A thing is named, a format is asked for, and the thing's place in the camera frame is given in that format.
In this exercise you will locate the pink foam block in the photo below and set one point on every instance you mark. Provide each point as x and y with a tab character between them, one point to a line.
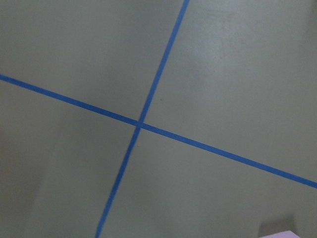
284	234

